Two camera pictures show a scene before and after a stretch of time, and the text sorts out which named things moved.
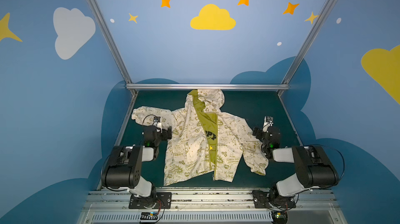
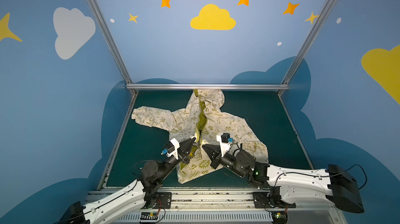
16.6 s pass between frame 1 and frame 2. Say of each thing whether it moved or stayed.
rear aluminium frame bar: stayed
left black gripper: moved
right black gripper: moved
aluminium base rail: stayed
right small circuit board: stayed
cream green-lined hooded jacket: moved
